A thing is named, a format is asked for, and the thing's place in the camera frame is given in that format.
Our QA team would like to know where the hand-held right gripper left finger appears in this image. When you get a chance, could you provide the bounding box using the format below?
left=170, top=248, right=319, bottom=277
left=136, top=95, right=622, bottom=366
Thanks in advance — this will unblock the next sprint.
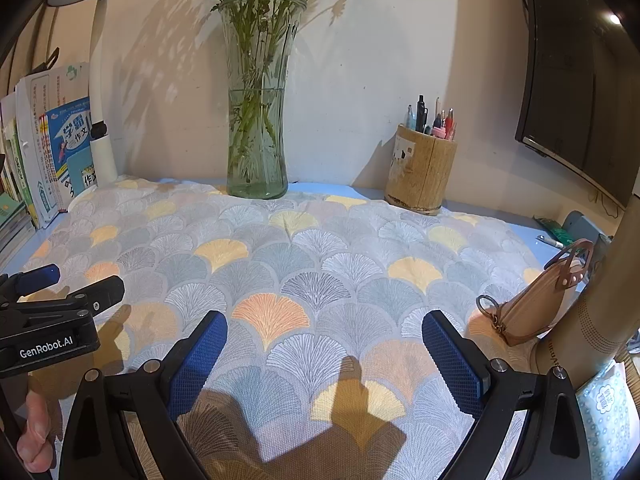
left=59, top=310, right=229, bottom=480

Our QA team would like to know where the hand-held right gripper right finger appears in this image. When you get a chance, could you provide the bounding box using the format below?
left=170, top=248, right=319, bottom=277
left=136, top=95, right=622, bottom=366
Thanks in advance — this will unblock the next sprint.
left=421, top=310, right=593, bottom=480

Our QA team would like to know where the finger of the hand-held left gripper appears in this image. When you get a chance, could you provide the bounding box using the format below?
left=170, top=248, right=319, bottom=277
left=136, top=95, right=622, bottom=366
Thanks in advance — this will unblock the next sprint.
left=0, top=263, right=62, bottom=310
left=17, top=275, right=126, bottom=318

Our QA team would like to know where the person's left hand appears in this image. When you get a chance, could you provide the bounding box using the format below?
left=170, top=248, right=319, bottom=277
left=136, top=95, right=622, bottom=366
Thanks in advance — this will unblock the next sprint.
left=16, top=392, right=56, bottom=474

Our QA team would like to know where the green flat book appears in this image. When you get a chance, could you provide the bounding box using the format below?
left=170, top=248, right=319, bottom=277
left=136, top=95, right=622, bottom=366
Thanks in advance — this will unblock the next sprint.
left=0, top=195, right=36, bottom=257

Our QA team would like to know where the tan leather pouch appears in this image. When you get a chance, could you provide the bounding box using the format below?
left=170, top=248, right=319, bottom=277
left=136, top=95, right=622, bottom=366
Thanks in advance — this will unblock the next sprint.
left=475, top=239, right=596, bottom=349

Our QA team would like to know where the row of books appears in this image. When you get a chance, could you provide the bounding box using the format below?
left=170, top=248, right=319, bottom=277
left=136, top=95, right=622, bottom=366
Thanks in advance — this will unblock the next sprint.
left=0, top=62, right=99, bottom=232

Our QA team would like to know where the white desk lamp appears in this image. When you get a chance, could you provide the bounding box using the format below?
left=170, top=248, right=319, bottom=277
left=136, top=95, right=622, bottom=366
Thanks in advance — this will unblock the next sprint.
left=47, top=0, right=127, bottom=187

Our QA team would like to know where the leaf pattern table cloth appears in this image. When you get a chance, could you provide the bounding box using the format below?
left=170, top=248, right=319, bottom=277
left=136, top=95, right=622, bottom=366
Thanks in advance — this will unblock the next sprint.
left=0, top=175, right=631, bottom=480

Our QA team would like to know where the beige cylindrical canister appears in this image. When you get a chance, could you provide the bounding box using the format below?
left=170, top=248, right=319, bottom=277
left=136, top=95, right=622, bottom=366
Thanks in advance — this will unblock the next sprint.
left=532, top=200, right=640, bottom=392

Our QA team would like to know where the patterned tissue pack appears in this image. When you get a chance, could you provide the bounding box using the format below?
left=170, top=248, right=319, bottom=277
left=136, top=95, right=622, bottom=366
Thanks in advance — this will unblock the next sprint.
left=575, top=360, right=634, bottom=480

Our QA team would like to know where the green foil packet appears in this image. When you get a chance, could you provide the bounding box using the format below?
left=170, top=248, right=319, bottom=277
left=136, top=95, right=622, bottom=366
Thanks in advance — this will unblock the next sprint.
left=532, top=216, right=577, bottom=244

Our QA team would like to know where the grey blue rectangular box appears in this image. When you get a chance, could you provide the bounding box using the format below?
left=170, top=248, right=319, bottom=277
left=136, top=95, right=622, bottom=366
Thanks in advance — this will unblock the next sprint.
left=562, top=210, right=614, bottom=247

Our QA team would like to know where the wooden pen holder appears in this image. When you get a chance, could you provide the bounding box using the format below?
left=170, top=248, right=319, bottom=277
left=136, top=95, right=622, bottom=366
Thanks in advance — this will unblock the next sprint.
left=384, top=123, right=459, bottom=216

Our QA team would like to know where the clear glass vase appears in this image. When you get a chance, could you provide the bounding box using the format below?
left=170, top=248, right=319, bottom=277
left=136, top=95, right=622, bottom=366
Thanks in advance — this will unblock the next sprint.
left=219, top=0, right=309, bottom=200

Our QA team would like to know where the bunch of pens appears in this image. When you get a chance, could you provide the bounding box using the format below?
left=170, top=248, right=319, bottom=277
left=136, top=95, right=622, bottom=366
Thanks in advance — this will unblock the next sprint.
left=404, top=94, right=457, bottom=142

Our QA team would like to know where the black wall television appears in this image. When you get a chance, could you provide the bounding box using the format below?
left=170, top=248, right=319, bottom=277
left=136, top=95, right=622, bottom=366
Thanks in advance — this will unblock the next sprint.
left=515, top=0, right=640, bottom=209

